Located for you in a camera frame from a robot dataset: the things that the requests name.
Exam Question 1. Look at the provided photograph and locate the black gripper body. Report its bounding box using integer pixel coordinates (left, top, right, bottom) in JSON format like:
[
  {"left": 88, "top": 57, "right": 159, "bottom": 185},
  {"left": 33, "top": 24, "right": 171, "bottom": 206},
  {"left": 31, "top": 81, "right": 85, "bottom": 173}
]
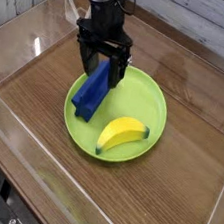
[{"left": 77, "top": 0, "right": 134, "bottom": 59}]

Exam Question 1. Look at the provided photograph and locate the black metal bracket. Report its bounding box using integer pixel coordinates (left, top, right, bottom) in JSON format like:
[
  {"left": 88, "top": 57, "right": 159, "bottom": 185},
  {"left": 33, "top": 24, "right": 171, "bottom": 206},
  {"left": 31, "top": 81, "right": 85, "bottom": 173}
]
[{"left": 0, "top": 184, "right": 31, "bottom": 224}]

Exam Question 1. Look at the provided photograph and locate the yellow toy banana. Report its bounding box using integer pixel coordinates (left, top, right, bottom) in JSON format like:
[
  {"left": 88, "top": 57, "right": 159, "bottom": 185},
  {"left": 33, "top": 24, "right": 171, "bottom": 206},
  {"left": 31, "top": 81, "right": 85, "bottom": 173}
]
[{"left": 95, "top": 116, "right": 150, "bottom": 155}]

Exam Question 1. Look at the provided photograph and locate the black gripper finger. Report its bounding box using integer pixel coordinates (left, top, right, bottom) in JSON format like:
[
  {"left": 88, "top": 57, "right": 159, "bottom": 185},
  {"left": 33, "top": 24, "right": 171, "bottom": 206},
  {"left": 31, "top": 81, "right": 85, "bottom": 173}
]
[
  {"left": 79, "top": 42, "right": 99, "bottom": 76},
  {"left": 107, "top": 55, "right": 128, "bottom": 89}
]

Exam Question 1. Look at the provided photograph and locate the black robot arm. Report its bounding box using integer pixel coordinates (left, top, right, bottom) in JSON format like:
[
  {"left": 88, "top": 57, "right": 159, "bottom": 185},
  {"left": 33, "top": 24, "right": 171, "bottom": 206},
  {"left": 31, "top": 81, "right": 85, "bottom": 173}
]
[{"left": 76, "top": 0, "right": 134, "bottom": 89}]

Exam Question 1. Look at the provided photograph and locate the blue star-shaped block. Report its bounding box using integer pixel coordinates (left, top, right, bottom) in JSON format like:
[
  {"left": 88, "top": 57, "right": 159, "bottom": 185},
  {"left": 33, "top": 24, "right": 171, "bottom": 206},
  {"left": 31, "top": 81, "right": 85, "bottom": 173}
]
[{"left": 71, "top": 60, "right": 110, "bottom": 122}]

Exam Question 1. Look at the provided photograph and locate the green round plate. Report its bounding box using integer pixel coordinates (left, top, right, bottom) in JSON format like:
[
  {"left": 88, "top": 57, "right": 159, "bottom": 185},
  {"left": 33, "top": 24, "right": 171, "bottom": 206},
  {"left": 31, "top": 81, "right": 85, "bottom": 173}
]
[{"left": 64, "top": 66, "right": 167, "bottom": 163}]

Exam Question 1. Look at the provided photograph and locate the clear acrylic corner bracket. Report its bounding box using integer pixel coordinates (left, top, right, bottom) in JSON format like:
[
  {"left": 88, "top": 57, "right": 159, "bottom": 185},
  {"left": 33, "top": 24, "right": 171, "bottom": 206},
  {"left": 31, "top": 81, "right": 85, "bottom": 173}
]
[{"left": 64, "top": 0, "right": 91, "bottom": 26}]

